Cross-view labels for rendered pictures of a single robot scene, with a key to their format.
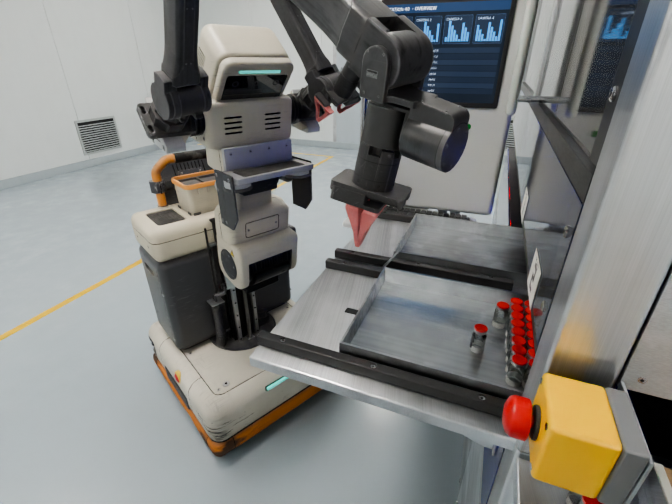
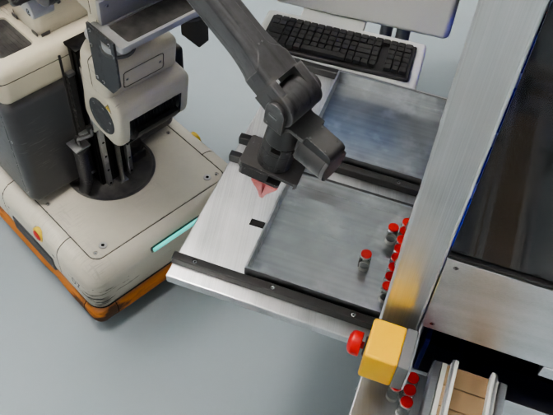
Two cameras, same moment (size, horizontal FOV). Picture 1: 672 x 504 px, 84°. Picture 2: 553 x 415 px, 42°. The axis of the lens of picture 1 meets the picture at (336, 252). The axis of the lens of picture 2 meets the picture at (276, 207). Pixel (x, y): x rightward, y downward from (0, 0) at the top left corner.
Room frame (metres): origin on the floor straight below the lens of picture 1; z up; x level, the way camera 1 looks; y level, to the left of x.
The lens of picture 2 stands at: (-0.30, 0.02, 2.02)
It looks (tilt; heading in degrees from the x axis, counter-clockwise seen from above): 51 degrees down; 354
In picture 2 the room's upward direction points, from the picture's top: 5 degrees clockwise
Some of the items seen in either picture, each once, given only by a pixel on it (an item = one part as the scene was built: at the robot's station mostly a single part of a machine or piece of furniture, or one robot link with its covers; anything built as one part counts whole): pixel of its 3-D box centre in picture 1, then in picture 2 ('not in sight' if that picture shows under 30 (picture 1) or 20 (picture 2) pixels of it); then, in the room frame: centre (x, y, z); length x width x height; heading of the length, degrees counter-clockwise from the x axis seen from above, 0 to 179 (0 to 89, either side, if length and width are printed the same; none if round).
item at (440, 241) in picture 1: (473, 247); (394, 132); (0.82, -0.34, 0.90); 0.34 x 0.26 x 0.04; 68
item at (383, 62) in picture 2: (410, 217); (338, 45); (1.22, -0.26, 0.82); 0.40 x 0.14 x 0.02; 71
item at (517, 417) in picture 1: (524, 418); (359, 343); (0.25, -0.18, 0.99); 0.04 x 0.04 x 0.04; 68
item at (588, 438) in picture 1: (577, 434); (386, 353); (0.23, -0.23, 1.00); 0.08 x 0.07 x 0.07; 68
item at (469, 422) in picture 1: (432, 284); (340, 184); (0.69, -0.21, 0.87); 0.70 x 0.48 x 0.02; 158
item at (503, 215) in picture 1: (501, 234); not in sight; (1.27, -0.62, 0.73); 1.98 x 0.01 x 0.25; 158
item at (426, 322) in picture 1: (458, 328); (350, 248); (0.51, -0.21, 0.90); 0.34 x 0.26 x 0.04; 68
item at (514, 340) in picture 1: (515, 337); (396, 259); (0.47, -0.29, 0.90); 0.18 x 0.02 x 0.05; 158
